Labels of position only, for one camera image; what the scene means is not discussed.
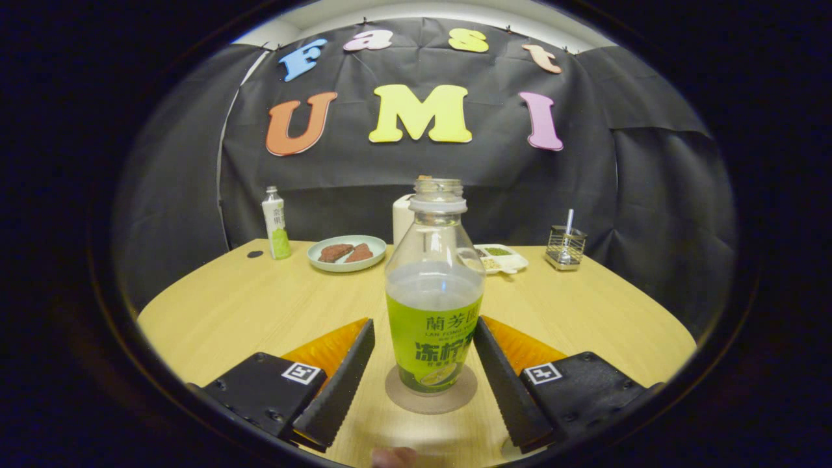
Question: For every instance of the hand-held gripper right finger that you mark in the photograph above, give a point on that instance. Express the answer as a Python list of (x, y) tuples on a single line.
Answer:
[(510, 390)]

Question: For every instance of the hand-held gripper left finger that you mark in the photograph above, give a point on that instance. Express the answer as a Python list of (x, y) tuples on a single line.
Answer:
[(338, 383)]

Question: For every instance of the round brown coaster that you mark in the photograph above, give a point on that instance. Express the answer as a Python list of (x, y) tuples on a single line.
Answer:
[(400, 400)]

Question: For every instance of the clear juice bottle green label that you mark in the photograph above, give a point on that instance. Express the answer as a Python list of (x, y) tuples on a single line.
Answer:
[(432, 325)]

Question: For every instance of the small white green bottle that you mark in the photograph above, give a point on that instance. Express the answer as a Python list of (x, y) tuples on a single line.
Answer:
[(277, 224)]

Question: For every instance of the wooden table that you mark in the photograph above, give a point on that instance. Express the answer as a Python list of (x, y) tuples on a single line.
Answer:
[(260, 305)]

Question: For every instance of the pale green plate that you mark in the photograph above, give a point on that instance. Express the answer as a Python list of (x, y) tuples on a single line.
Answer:
[(318, 263)]

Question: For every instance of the white divided tray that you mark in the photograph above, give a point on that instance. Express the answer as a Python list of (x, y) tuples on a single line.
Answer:
[(510, 262)]

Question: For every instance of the brown meat piece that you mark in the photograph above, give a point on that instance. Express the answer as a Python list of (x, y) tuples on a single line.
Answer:
[(334, 253), (361, 253)]

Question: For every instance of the white toaster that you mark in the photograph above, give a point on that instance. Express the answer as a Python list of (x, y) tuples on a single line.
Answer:
[(402, 221)]

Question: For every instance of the white straw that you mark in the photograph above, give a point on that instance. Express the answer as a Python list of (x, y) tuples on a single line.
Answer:
[(570, 220)]

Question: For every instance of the black backdrop cloth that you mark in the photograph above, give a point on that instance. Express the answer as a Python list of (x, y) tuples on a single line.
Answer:
[(195, 175)]

